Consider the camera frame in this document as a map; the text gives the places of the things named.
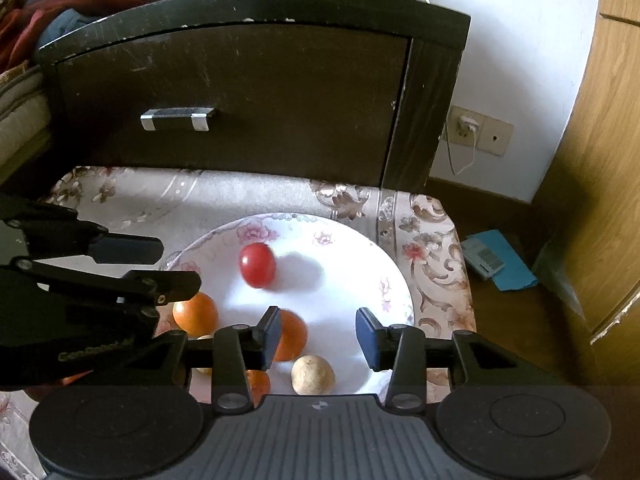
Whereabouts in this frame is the red blanket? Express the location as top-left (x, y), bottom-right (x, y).
top-left (1, 0), bottom-right (143, 72)

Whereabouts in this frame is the silver drawer handle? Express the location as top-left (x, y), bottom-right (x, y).
top-left (140, 106), bottom-right (217, 131)

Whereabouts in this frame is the small orange tangerine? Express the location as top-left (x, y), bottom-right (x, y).
top-left (245, 370), bottom-right (271, 406)

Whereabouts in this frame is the oblong red tomato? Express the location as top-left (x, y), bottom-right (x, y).
top-left (239, 243), bottom-right (277, 288)

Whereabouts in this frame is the wooden wardrobe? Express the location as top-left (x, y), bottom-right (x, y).
top-left (534, 0), bottom-right (639, 386)

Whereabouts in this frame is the blue booklet on floor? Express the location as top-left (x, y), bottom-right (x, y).
top-left (461, 230), bottom-right (538, 292)

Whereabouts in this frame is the white charger with cable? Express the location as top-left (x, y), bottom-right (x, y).
top-left (445, 113), bottom-right (480, 177)

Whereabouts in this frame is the wall power socket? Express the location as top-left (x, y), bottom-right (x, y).
top-left (446, 106), bottom-right (514, 156)

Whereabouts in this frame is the orange tangerine front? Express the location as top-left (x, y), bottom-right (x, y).
top-left (172, 292), bottom-right (218, 338)

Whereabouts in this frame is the floral beige tablecloth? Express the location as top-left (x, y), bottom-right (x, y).
top-left (0, 164), bottom-right (476, 480)

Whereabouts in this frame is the dark wooden nightstand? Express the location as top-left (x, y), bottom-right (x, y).
top-left (38, 0), bottom-right (471, 193)

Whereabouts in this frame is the red-orange round fruit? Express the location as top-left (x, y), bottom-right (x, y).
top-left (273, 310), bottom-right (308, 362)

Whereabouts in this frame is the grey-brown mattress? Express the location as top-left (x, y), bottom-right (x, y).
top-left (1, 62), bottom-right (51, 172)

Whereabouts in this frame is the pale brown longan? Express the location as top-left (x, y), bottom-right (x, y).
top-left (291, 356), bottom-right (335, 396)

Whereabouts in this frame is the white floral plate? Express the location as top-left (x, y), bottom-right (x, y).
top-left (166, 214), bottom-right (414, 394)

